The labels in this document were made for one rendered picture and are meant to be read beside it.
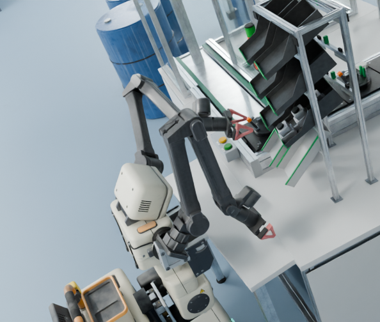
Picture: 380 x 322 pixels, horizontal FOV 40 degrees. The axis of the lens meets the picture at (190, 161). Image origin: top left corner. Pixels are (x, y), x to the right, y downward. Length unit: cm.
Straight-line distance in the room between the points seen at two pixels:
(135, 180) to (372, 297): 117
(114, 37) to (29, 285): 211
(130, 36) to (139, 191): 282
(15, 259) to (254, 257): 253
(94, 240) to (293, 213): 205
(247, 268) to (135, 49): 284
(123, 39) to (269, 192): 252
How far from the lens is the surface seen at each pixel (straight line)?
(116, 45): 461
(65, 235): 419
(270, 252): 215
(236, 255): 219
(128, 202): 189
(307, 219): 223
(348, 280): 228
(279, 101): 202
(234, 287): 321
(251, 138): 255
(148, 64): 464
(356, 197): 227
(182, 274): 216
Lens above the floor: 246
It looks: 36 degrees down
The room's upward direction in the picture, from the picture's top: 24 degrees counter-clockwise
